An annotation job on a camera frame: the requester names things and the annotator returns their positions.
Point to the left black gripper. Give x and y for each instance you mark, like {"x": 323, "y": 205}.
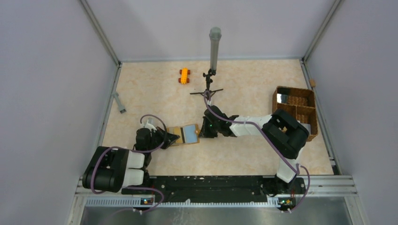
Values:
{"x": 171, "y": 138}

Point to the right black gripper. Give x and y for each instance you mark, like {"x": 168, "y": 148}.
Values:
{"x": 204, "y": 133}

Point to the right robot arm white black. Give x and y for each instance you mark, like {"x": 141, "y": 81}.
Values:
{"x": 282, "y": 131}

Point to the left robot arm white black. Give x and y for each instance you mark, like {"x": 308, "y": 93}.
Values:
{"x": 110, "y": 169}

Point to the black card stack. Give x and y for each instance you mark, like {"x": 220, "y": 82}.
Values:
{"x": 282, "y": 95}

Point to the silver card stack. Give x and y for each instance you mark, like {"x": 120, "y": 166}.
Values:
{"x": 307, "y": 126}

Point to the orange toy block car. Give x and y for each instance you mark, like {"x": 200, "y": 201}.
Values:
{"x": 184, "y": 76}

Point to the woven wicker divided basket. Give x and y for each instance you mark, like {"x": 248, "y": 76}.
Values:
{"x": 301, "y": 105}

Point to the grey microphone on tripod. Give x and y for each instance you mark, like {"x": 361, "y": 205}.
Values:
{"x": 215, "y": 36}

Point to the small wooden block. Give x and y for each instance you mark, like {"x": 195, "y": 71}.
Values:
{"x": 312, "y": 83}

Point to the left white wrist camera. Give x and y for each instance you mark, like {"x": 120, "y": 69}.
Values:
{"x": 149, "y": 124}

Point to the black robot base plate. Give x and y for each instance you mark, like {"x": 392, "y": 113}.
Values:
{"x": 217, "y": 189}

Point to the grey metal bracket tool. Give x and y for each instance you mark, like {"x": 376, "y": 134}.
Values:
{"x": 121, "y": 107}

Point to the white slotted cable duct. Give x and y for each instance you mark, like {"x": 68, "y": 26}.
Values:
{"x": 142, "y": 202}

